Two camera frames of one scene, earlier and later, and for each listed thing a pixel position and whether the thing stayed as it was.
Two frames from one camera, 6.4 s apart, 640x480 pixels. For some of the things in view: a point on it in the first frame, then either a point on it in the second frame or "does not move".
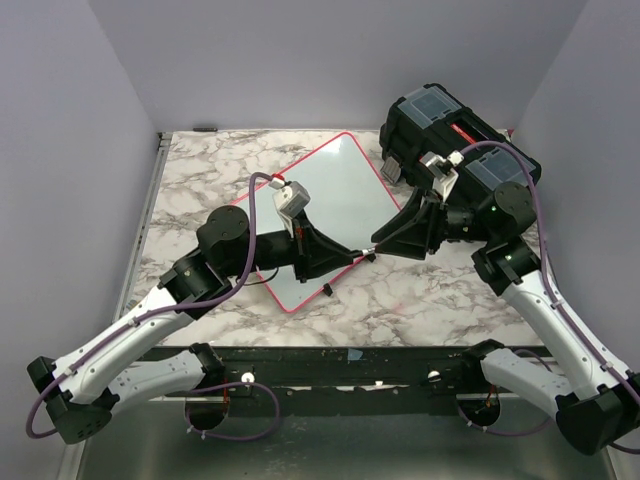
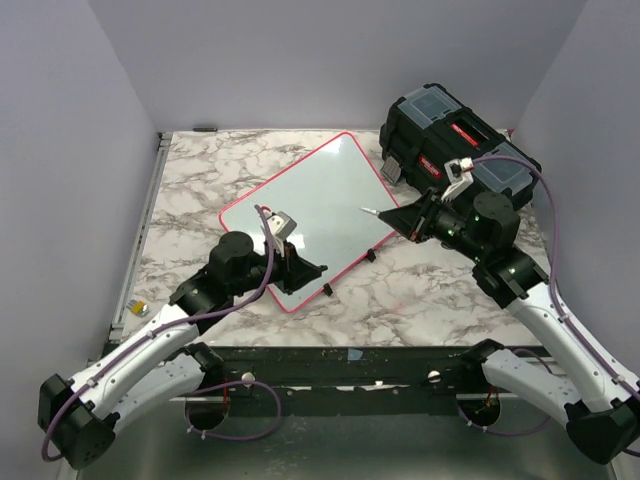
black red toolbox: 430,119 does not move
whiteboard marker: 369,253 to 375,212
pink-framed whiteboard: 348,197 does not move
